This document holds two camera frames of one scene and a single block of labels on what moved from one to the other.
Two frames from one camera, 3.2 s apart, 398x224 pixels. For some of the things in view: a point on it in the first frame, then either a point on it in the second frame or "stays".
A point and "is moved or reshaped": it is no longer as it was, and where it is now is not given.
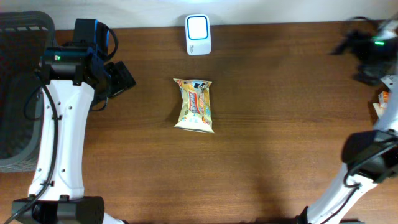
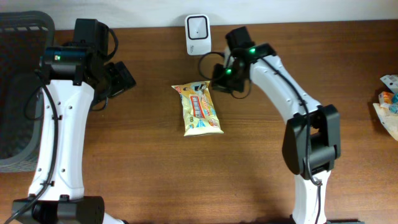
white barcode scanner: (198, 35) stays
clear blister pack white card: (391, 81) stays
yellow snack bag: (196, 110) is moved or reshaped
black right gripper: (372, 75) -> (221, 85)
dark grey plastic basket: (23, 35) stays
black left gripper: (122, 79) stays
